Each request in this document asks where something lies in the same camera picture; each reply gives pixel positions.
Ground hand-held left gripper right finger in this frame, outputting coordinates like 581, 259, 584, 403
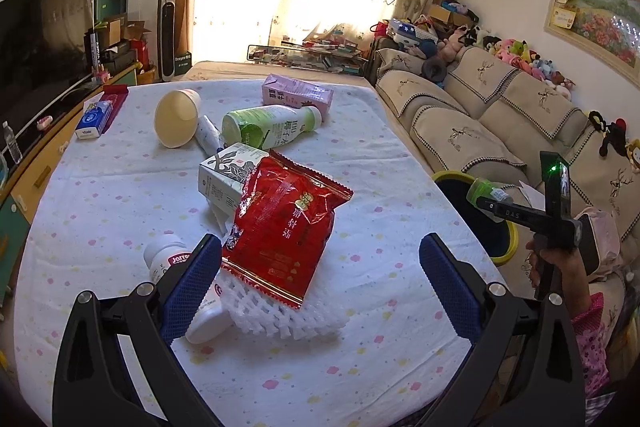
419, 233, 586, 427

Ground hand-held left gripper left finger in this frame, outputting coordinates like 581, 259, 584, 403
52, 234, 223, 427

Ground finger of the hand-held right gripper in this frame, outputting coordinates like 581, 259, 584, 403
475, 197, 549, 229

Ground small green plastic bottle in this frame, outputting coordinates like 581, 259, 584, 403
466, 177, 514, 219

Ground yellow rimmed black trash bin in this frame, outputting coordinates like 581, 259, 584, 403
431, 170, 519, 265

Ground white leaf print carton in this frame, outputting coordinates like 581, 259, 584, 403
198, 143, 271, 233

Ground purple milk carton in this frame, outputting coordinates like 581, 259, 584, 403
262, 74, 335, 122

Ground person's right forearm pink sleeve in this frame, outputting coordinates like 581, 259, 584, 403
567, 254, 613, 400

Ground person's right hand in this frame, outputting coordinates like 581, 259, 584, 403
526, 241, 568, 290

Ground white papers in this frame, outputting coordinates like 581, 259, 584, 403
517, 179, 546, 210

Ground white supplement bottle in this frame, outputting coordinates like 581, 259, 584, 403
143, 234, 232, 345

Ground pink bag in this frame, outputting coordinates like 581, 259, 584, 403
575, 207, 623, 280

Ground monkey plush toy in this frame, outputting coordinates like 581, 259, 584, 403
587, 109, 640, 172

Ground white foam fruit net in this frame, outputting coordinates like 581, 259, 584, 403
212, 267, 351, 342

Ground beige sofa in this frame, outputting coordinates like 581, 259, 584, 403
367, 44, 640, 358

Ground red snack bag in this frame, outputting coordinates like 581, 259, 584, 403
220, 150, 355, 309

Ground white dotted tablecloth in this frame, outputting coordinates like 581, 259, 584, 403
12, 74, 506, 427

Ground row of plush toys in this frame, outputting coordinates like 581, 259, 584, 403
435, 24, 576, 100

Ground small white tube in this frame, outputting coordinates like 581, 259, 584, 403
195, 114, 223, 156

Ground dark neck pillow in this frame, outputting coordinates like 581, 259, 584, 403
422, 57, 448, 82

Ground beige paper cup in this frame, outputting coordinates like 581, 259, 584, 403
154, 89, 202, 148

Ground framed flower painting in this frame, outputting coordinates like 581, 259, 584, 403
544, 0, 640, 72

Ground green and white drink bottle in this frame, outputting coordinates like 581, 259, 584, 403
221, 105, 323, 151

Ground yellow and green television cabinet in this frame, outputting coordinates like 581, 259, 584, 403
0, 57, 141, 308

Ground blue tissue pack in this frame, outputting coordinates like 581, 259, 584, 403
75, 102, 117, 141

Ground blue star print bag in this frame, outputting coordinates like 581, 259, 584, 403
387, 18, 436, 58

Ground beige floral sheet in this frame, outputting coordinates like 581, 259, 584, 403
180, 59, 373, 84

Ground green cardboard box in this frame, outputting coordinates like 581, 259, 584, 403
172, 51, 193, 78

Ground clear water bottle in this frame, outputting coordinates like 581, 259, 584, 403
2, 122, 23, 165

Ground cluttered glass coffee table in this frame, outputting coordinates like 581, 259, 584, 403
247, 34, 366, 75

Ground black and white tower fan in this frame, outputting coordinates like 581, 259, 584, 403
157, 0, 177, 82

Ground pile of boxes beside television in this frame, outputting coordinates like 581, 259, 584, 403
95, 14, 153, 78

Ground black television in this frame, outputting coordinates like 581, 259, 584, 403
0, 0, 97, 135

